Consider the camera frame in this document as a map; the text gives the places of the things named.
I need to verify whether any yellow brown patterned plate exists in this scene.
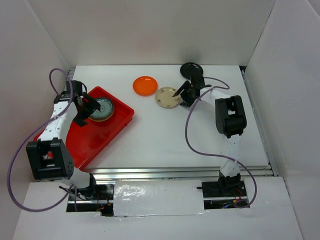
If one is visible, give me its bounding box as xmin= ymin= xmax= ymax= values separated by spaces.
xmin=89 ymin=110 xmax=115 ymax=122

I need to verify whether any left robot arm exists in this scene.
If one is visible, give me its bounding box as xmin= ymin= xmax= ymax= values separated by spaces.
xmin=26 ymin=80 xmax=101 ymax=200

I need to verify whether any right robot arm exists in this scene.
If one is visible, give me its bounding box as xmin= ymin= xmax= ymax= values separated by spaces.
xmin=174 ymin=71 xmax=247 ymax=196

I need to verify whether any beige plate with motifs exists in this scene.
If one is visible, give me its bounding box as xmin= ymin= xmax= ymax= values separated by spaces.
xmin=155 ymin=86 xmax=181 ymax=109

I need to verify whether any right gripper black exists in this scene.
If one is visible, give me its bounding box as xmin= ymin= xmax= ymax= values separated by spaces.
xmin=173 ymin=80 xmax=197 ymax=108

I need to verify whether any white foil cover sheet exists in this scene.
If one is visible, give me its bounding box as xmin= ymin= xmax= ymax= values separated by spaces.
xmin=113 ymin=180 xmax=205 ymax=217

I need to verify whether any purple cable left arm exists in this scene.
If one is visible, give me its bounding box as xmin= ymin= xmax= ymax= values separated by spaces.
xmin=6 ymin=68 xmax=78 ymax=212

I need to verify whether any orange plate far left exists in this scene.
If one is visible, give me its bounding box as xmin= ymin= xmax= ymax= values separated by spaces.
xmin=132 ymin=76 xmax=158 ymax=97

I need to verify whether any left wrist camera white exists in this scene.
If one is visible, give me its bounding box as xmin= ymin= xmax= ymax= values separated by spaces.
xmin=65 ymin=80 xmax=75 ymax=92

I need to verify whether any black plate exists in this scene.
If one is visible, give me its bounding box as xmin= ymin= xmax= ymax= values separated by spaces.
xmin=180 ymin=62 xmax=204 ymax=80

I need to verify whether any red plastic bin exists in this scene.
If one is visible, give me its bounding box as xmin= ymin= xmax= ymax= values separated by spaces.
xmin=33 ymin=86 xmax=135 ymax=170

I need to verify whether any aluminium rail front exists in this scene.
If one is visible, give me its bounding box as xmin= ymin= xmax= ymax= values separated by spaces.
xmin=84 ymin=166 xmax=280 ymax=181

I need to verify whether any blue white patterned plate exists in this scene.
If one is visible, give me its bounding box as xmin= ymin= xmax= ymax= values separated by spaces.
xmin=95 ymin=97 xmax=115 ymax=112

